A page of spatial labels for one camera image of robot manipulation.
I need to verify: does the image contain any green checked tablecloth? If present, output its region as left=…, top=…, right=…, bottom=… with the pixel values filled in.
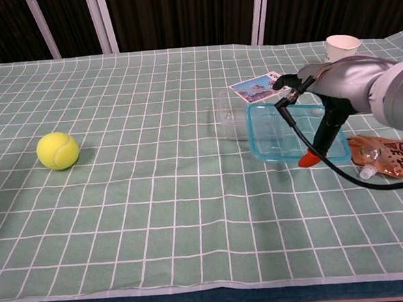
left=0, top=34, right=403, bottom=302

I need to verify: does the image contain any black pleated curtain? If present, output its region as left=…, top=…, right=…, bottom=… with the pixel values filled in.
left=0, top=0, right=403, bottom=64

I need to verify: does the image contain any clear plastic container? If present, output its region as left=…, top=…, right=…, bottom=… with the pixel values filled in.
left=215, top=83, right=290, bottom=143

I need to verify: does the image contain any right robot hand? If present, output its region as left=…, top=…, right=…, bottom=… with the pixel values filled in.
left=271, top=54, right=401, bottom=170

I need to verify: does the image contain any teal plastic lid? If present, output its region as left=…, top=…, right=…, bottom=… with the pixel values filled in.
left=245, top=96, right=353, bottom=171

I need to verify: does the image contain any photo postcard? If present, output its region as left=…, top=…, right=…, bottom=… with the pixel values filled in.
left=228, top=70, right=294, bottom=105

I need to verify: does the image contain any brown sauce pouch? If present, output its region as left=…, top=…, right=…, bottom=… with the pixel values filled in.
left=346, top=132, right=403, bottom=182

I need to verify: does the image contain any white paper cup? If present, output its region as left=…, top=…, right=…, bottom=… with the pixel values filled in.
left=323, top=33, right=361, bottom=64

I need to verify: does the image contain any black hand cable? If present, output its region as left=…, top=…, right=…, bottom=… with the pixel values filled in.
left=274, top=72, right=403, bottom=197

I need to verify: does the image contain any aluminium frame post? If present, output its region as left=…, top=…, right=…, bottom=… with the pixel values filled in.
left=24, top=0, right=62, bottom=61
left=249, top=0, right=273, bottom=46
left=85, top=0, right=120, bottom=56

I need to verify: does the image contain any yellow tennis ball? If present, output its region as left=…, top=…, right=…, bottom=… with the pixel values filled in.
left=35, top=130, right=82, bottom=172

